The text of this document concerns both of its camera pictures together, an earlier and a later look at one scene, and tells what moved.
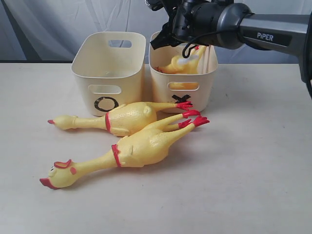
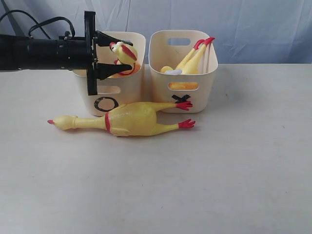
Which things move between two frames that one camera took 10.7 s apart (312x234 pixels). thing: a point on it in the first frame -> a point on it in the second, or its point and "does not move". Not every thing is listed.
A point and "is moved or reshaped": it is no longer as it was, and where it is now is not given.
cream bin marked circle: (108, 67) does not move
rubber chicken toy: (182, 65) is moved or reshaped
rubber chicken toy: (125, 119) does not move
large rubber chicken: (148, 147) -> (126, 55)
